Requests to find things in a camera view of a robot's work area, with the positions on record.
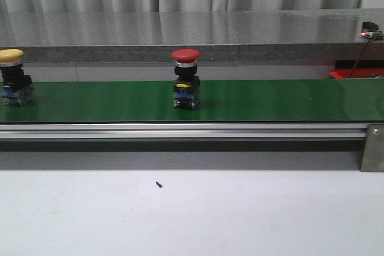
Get small green circuit board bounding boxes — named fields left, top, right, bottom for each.
left=360, top=22, right=383, bottom=39

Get steel conveyor support bracket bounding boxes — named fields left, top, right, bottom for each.
left=360, top=124, right=384, bottom=172

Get red black wire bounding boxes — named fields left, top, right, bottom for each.
left=347, top=36, right=375, bottom=79

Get grey stone counter shelf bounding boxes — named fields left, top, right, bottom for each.
left=1, top=8, right=383, bottom=63

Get red mushroom push button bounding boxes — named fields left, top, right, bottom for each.
left=171, top=49, right=200, bottom=109

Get green conveyor belt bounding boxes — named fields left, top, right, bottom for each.
left=1, top=79, right=383, bottom=123

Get aluminium conveyor side rail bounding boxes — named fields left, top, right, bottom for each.
left=1, top=122, right=368, bottom=140

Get red plastic tray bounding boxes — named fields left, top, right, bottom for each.
left=329, top=68, right=383, bottom=79

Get yellow mushroom push button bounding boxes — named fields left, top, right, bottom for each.
left=1, top=49, right=35, bottom=106

